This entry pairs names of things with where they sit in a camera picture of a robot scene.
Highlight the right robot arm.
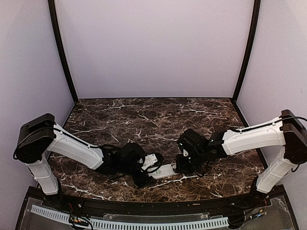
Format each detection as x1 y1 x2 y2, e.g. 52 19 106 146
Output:
176 110 307 208

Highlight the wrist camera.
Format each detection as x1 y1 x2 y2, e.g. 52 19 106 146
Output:
183 149 191 157
138 152 164 173

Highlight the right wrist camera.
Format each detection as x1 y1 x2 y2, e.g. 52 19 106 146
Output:
183 149 191 157

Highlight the black front rail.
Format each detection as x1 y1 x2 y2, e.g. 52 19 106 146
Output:
28 186 286 218

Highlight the white remote control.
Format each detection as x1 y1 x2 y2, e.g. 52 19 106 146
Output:
149 163 176 180

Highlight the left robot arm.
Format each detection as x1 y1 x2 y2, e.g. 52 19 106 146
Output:
13 113 159 209

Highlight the white slotted cable duct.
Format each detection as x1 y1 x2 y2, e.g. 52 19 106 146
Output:
31 205 229 230

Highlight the black frame post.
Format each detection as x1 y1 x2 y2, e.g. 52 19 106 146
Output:
48 0 79 103
232 0 261 103

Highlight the right black frame post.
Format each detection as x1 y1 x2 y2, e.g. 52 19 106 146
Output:
232 0 261 103

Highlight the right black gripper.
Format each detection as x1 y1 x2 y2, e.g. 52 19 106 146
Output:
175 149 207 174

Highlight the left black frame post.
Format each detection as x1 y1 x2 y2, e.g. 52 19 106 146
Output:
48 0 79 103

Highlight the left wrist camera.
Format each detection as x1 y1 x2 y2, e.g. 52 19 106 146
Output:
138 152 164 173

